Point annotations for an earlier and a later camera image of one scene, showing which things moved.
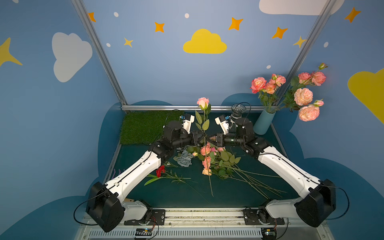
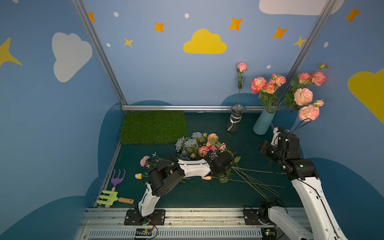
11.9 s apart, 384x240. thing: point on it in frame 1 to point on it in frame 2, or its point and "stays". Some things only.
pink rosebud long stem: x=203 y=104 to x=242 y=67
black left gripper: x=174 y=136 to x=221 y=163
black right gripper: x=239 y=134 to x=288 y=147
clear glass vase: x=237 y=110 stays
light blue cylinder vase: x=264 y=121 stays
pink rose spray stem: x=317 y=78 stays
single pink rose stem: x=257 y=84 stays
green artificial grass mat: x=143 y=127 stays
